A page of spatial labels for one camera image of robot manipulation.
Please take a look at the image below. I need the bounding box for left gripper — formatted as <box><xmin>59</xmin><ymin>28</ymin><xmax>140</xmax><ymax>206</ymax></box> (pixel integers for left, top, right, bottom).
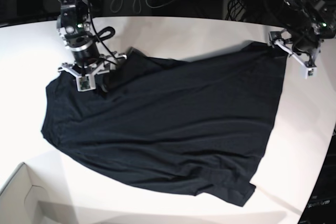
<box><xmin>268</xmin><ymin>29</ymin><xmax>322</xmax><ymax>78</ymax></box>

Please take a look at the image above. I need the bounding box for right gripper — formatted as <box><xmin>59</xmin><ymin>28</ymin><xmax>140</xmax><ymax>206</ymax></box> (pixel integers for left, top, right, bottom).
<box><xmin>58</xmin><ymin>51</ymin><xmax>127</xmax><ymax>93</ymax></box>

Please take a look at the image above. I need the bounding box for black t-shirt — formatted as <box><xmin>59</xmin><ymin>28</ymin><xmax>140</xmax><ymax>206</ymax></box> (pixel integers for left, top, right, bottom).
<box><xmin>41</xmin><ymin>42</ymin><xmax>287</xmax><ymax>207</ymax></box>

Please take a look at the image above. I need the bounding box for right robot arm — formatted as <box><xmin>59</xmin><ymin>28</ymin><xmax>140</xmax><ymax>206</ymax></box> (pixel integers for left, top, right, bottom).
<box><xmin>57</xmin><ymin>0</ymin><xmax>127</xmax><ymax>92</ymax></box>

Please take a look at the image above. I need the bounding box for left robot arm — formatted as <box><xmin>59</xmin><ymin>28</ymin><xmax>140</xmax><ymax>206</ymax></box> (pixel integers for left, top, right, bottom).
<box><xmin>264</xmin><ymin>0</ymin><xmax>335</xmax><ymax>79</ymax></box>

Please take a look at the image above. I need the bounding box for white cardboard box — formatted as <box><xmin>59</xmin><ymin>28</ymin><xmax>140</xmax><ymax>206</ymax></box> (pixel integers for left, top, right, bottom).
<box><xmin>1</xmin><ymin>163</ymin><xmax>78</xmax><ymax>223</ymax></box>

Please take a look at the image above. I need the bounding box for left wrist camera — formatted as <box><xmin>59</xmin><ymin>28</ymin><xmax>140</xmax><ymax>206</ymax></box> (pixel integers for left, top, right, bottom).
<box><xmin>304</xmin><ymin>68</ymin><xmax>315</xmax><ymax>79</ymax></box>

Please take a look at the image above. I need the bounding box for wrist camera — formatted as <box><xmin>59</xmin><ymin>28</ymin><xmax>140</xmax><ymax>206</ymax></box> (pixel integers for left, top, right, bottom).
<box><xmin>77</xmin><ymin>76</ymin><xmax>91</xmax><ymax>92</ymax></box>
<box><xmin>304</xmin><ymin>68</ymin><xmax>315</xmax><ymax>79</ymax></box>

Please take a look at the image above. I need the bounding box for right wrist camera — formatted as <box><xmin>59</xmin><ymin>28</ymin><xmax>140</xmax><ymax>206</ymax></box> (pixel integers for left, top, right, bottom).
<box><xmin>77</xmin><ymin>76</ymin><xmax>91</xmax><ymax>92</ymax></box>

